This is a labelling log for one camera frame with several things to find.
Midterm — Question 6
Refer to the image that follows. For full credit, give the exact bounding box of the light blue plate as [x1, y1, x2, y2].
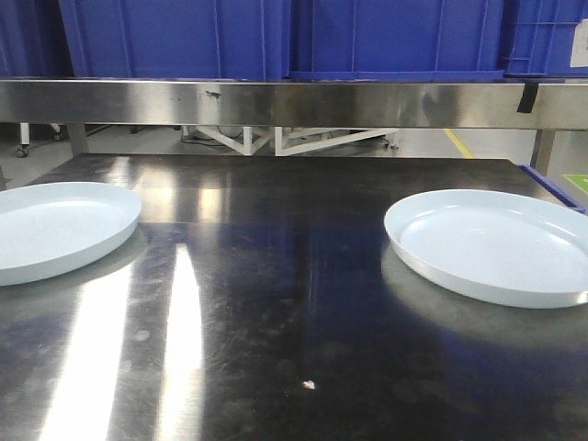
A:
[383, 189, 587, 309]
[1, 182, 141, 287]

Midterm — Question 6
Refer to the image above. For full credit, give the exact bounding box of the steel shelf leg left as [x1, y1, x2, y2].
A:
[66, 123, 89, 157]

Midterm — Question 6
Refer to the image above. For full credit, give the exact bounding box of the steel shelf leg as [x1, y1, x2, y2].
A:
[529, 130, 556, 175]
[66, 123, 89, 157]

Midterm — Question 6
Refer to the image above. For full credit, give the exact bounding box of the steel shelf leg right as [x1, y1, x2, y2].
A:
[529, 130, 556, 175]

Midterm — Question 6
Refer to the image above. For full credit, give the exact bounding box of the small white debris speck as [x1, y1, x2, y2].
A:
[301, 379, 316, 390]

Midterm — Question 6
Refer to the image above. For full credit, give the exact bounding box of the blue plastic crate centre-right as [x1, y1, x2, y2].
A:
[289, 0, 503, 81]

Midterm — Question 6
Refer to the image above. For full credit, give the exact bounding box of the black tape strip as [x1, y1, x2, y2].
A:
[517, 82, 539, 114]

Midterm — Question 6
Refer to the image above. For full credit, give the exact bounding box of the blue plastic crate centre-left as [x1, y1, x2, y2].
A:
[59, 0, 291, 81]

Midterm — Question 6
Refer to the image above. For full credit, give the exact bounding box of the blue crate rim beside table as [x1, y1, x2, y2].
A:
[518, 164, 586, 214]

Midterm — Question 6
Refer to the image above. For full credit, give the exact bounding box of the white cart leg with caster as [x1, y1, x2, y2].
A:
[17, 123, 30, 158]

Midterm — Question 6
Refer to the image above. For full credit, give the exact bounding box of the blue plastic crate far right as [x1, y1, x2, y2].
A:
[498, 1, 587, 78]

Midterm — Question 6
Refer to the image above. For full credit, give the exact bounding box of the blue plastic crate far left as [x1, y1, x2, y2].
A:
[1, 1, 74, 78]

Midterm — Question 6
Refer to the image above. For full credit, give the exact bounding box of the white label on crate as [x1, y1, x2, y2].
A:
[570, 18, 588, 68]

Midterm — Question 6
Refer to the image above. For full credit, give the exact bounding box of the white metal frame background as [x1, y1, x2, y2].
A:
[181, 126, 399, 156]

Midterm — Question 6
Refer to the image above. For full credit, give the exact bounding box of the stainless steel shelf rail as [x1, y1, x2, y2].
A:
[1, 79, 587, 130]

